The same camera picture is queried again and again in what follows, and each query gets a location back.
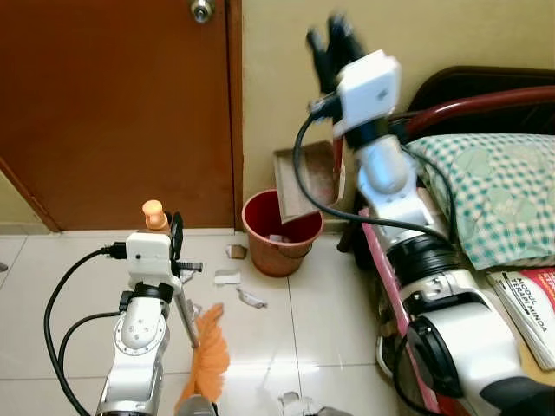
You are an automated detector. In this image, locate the orange bristle broom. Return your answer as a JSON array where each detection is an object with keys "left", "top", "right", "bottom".
[{"left": 141, "top": 199, "right": 232, "bottom": 413}]

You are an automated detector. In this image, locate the red plastic bucket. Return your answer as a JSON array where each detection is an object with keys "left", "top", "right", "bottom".
[{"left": 240, "top": 189, "right": 325, "bottom": 279}]

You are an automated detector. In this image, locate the silver door knob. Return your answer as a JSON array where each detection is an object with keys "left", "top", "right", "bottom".
[{"left": 191, "top": 0, "right": 215, "bottom": 23}]

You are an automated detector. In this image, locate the brown wooden door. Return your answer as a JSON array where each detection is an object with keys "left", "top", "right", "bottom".
[{"left": 0, "top": 0, "right": 244, "bottom": 233}]

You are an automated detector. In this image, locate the grey left robot foot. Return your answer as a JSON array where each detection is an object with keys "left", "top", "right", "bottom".
[{"left": 176, "top": 394, "right": 219, "bottom": 416}]

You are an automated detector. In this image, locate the dark wooden bed headboard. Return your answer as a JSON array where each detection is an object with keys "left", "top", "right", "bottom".
[{"left": 392, "top": 66, "right": 555, "bottom": 144}]

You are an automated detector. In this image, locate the red and white book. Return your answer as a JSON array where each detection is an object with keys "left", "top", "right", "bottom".
[{"left": 487, "top": 267, "right": 555, "bottom": 372}]

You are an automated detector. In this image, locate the patterned bed sheet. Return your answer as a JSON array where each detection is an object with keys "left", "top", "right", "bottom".
[{"left": 358, "top": 208, "right": 555, "bottom": 416}]

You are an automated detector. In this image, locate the green checkered pillow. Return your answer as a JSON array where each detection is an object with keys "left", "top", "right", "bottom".
[{"left": 406, "top": 133, "right": 555, "bottom": 271}]

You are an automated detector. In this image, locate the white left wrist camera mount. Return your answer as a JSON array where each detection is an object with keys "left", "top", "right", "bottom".
[{"left": 126, "top": 231, "right": 174, "bottom": 291}]

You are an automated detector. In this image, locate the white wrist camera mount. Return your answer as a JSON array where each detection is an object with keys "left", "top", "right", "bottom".
[
  {"left": 333, "top": 49, "right": 405, "bottom": 138},
  {"left": 126, "top": 231, "right": 174, "bottom": 291}
]

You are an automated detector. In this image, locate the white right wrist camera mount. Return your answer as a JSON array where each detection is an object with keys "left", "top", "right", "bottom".
[{"left": 333, "top": 49, "right": 405, "bottom": 138}]

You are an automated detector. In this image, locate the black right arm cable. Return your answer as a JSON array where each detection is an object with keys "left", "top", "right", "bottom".
[{"left": 291, "top": 94, "right": 452, "bottom": 248}]

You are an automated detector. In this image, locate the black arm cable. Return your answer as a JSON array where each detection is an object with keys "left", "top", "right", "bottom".
[
  {"left": 55, "top": 310, "right": 124, "bottom": 391},
  {"left": 42, "top": 245, "right": 129, "bottom": 416},
  {"left": 291, "top": 94, "right": 452, "bottom": 248}
]

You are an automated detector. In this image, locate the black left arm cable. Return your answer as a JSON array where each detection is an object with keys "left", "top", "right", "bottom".
[
  {"left": 42, "top": 245, "right": 129, "bottom": 416},
  {"left": 55, "top": 310, "right": 124, "bottom": 391}
]

